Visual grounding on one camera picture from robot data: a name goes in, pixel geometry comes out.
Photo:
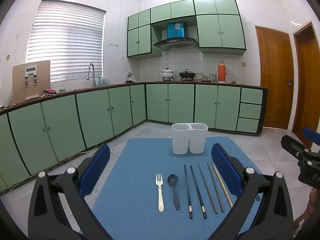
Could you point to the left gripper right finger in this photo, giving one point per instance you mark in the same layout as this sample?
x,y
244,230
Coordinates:
x,y
273,218

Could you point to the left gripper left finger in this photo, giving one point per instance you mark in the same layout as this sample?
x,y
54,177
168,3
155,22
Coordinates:
x,y
47,218

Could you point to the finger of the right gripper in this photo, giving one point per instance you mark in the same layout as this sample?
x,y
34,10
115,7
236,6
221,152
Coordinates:
x,y
311,135

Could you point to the wooden chopstick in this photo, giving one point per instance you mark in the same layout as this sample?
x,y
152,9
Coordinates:
x,y
223,186

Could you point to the grey metal chopstick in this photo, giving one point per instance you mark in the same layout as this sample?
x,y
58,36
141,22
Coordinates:
x,y
208,190
216,190

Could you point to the black chopstick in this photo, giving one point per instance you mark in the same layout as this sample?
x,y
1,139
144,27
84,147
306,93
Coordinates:
x,y
190,210
198,194

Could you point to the black plastic spoon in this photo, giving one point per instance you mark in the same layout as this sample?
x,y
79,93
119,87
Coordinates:
x,y
173,181

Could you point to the cream plastic fork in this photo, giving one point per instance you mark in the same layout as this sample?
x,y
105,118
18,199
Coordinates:
x,y
159,183

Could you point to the green lower kitchen cabinets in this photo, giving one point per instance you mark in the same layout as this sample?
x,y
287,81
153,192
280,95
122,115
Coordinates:
x,y
40,133

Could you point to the person's right hand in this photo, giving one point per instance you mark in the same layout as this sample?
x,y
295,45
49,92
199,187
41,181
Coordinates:
x,y
312,203

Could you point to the wooden door right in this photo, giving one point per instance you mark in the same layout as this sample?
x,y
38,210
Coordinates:
x,y
307,110

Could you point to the wooden door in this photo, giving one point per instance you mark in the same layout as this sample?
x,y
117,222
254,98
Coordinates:
x,y
307,110
276,74

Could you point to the wooden door left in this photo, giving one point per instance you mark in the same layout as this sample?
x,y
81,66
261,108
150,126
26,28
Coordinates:
x,y
276,74

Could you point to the small glass oil bottle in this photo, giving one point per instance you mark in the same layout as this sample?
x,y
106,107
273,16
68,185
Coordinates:
x,y
233,80

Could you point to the blue table mat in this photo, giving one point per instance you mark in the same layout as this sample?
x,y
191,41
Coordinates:
x,y
152,193

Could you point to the orange thermos flask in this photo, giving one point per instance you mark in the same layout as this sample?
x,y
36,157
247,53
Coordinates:
x,y
221,72

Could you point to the white twin utensil holder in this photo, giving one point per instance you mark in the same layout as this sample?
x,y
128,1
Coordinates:
x,y
188,137

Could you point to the glass jars on counter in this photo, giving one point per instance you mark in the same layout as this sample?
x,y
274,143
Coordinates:
x,y
201,77

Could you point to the pink cloth on counter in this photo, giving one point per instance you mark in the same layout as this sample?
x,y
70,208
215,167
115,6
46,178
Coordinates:
x,y
48,92

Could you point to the cardboard box with scale picture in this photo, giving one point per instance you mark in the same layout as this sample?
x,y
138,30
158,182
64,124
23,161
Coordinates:
x,y
29,80

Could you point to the black wok with lid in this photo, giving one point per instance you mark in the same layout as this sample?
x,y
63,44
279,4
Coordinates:
x,y
187,75

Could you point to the white lidded pot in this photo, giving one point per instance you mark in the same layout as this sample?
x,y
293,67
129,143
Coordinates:
x,y
167,74

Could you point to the black range hood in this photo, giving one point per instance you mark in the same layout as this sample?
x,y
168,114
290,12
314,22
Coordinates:
x,y
176,43

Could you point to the blue box above hood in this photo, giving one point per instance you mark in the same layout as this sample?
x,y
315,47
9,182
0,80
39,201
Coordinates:
x,y
177,30

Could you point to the white window blinds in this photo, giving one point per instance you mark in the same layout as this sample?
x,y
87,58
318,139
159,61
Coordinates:
x,y
71,37

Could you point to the green upper wall cabinets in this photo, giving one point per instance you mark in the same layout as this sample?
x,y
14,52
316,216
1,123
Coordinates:
x,y
212,26

